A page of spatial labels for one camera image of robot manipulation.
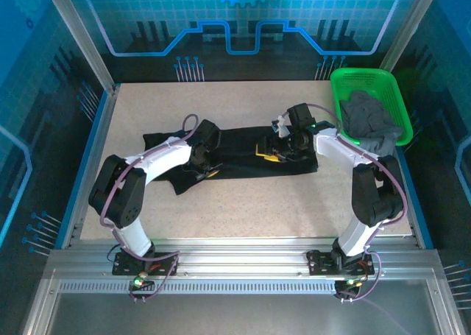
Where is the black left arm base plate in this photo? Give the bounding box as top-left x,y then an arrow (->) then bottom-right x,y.
111,251 -> 180,277

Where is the green plastic basket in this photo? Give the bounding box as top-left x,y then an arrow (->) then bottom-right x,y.
329,67 -> 414,147

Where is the aluminium mounting rail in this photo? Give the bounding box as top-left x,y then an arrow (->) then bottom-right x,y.
46,237 -> 441,283

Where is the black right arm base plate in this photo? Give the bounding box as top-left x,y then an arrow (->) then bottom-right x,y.
305,249 -> 376,277

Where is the aluminium frame post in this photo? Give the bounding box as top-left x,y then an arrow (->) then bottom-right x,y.
378,0 -> 444,79
41,0 -> 121,93

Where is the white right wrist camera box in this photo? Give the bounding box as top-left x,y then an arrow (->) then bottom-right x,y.
271,115 -> 292,138

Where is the grey metal sheet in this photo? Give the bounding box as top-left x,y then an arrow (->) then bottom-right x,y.
21,268 -> 465,335

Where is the black t-shirt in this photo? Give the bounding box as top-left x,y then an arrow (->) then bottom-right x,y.
142,125 -> 319,197

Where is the grey t-shirt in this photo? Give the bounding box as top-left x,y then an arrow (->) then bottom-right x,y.
338,89 -> 405,156

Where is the small LED controller board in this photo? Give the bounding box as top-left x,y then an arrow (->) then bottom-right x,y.
127,271 -> 156,302
334,277 -> 364,300

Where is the slotted grey cable duct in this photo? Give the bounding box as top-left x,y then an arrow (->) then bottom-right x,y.
57,280 -> 341,296

